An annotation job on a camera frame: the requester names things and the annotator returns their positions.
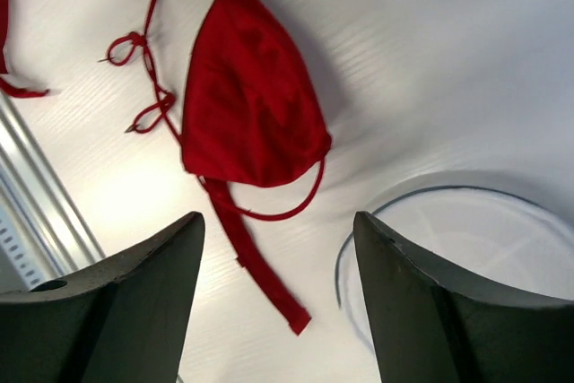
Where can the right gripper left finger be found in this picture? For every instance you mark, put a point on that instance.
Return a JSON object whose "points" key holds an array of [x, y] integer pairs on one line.
{"points": [[123, 319]]}

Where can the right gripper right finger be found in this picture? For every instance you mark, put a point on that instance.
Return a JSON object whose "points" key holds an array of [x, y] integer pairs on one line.
{"points": [[434, 321]]}

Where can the white mesh laundry bag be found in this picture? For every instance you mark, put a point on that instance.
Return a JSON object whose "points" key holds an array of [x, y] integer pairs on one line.
{"points": [[512, 230]]}

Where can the red bra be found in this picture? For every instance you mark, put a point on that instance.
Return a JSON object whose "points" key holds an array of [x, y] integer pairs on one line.
{"points": [[250, 116]]}

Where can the slotted cable duct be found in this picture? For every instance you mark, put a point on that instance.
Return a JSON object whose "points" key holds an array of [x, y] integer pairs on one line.
{"points": [[19, 269]]}

